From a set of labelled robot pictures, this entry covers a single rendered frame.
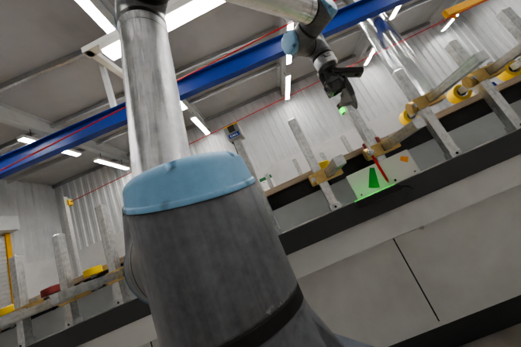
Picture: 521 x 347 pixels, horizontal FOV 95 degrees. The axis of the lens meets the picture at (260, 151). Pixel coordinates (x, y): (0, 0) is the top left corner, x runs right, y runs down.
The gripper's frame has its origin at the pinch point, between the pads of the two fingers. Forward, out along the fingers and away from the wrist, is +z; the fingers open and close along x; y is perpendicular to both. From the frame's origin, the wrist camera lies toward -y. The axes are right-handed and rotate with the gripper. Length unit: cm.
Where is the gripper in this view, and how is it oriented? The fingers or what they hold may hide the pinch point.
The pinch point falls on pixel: (357, 104)
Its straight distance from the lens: 104.0
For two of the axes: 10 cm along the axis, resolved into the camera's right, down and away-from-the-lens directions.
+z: 3.9, 8.8, -2.6
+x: -1.7, -2.0, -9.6
